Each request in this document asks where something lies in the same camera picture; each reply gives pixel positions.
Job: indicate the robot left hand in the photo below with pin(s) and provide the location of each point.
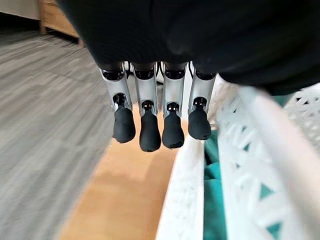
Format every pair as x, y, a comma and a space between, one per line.
175, 32

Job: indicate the green cloth laundry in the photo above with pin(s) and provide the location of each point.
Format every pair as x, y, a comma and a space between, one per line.
212, 190

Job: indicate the white plastic laundry basket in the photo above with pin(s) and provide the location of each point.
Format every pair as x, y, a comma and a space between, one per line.
252, 175

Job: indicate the wooden cabinet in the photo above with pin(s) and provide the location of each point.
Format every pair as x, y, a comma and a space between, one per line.
56, 18

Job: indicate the light wooden table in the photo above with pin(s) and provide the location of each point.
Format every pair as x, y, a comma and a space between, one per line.
125, 190

